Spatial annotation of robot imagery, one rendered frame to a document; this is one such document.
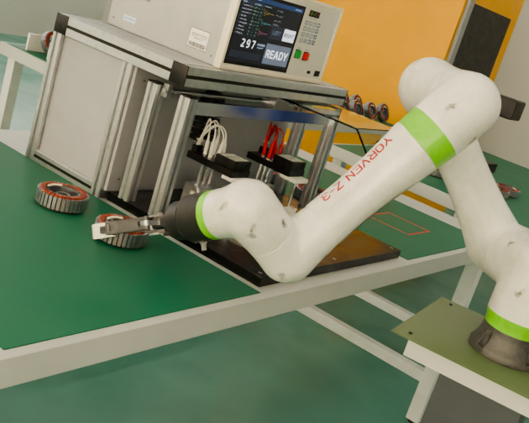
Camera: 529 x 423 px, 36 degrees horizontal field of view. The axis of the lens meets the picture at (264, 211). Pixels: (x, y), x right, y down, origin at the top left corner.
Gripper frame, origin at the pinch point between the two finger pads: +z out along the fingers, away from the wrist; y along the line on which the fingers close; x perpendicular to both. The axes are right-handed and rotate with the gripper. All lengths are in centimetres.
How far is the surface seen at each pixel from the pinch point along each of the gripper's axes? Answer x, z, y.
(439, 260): -14, -17, 101
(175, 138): 19.3, -3.6, 13.7
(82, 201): 7.3, 10.9, -1.1
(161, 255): -6.0, -6.1, 4.5
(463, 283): -23, 2, 150
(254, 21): 46, -13, 33
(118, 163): 16.9, 15.7, 13.6
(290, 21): 48, -13, 47
